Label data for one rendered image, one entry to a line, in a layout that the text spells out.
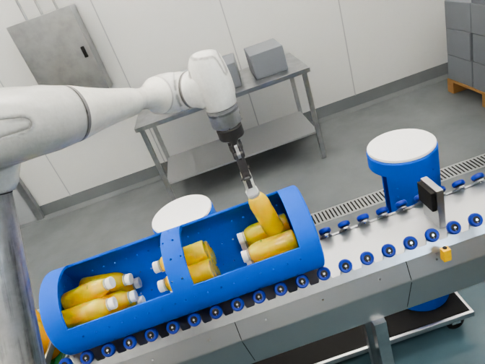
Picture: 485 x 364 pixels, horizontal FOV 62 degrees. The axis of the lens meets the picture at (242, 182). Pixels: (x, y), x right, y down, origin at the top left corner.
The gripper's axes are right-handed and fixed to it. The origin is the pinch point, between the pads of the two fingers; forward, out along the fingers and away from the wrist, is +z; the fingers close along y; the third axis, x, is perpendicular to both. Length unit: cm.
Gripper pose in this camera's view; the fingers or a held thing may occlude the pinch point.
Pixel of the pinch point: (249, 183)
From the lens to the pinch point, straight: 125.3
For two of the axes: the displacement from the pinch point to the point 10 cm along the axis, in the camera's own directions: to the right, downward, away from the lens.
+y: -1.6, -4.6, 8.8
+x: -9.4, 3.4, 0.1
